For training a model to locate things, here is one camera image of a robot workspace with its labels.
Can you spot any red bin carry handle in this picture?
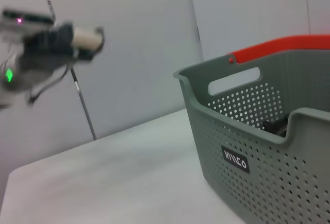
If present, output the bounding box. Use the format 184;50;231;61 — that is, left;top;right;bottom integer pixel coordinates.
227;35;330;64

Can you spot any glass teacup black base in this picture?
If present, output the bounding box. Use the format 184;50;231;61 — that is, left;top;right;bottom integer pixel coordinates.
261;113;291;139

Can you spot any grey-green perforated storage bin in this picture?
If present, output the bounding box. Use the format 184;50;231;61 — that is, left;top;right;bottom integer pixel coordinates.
172;48;330;224

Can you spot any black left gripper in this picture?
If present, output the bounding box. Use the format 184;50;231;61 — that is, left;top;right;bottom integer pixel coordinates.
22;23;75;63

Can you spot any small white brick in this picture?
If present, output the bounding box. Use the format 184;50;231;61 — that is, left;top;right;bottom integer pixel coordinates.
72;26;104;53

